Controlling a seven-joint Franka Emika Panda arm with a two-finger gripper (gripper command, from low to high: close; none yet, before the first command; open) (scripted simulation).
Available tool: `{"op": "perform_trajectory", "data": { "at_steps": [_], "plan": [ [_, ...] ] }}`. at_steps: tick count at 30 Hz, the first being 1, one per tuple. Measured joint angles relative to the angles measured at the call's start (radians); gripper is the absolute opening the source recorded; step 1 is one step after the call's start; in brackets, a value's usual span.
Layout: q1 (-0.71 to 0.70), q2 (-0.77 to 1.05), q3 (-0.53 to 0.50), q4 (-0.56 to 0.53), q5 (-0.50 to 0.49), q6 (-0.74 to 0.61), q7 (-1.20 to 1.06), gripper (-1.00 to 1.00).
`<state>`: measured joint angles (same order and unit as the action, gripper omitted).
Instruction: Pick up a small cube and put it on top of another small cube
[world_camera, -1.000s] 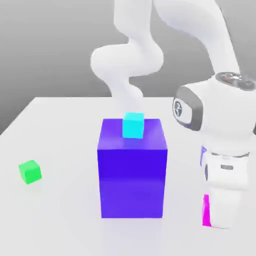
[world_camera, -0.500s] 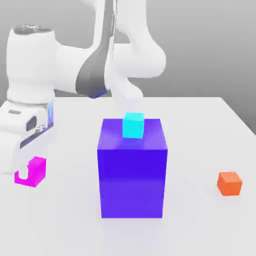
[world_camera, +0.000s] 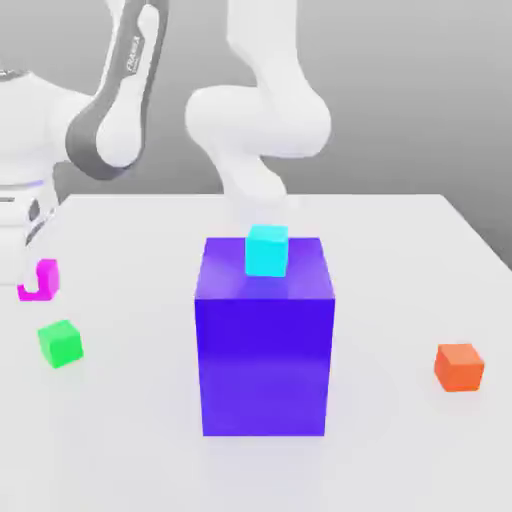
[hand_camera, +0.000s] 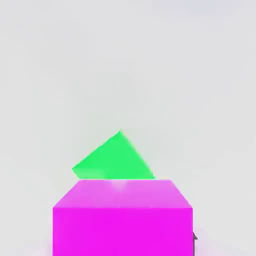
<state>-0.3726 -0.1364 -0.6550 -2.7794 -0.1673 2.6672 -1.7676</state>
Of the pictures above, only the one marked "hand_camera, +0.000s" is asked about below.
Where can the small green cube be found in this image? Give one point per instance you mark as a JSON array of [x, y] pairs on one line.
[[116, 160]]

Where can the small magenta cube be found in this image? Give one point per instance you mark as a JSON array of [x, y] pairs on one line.
[[122, 230]]

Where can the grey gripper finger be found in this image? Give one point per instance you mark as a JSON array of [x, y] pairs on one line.
[[194, 243]]

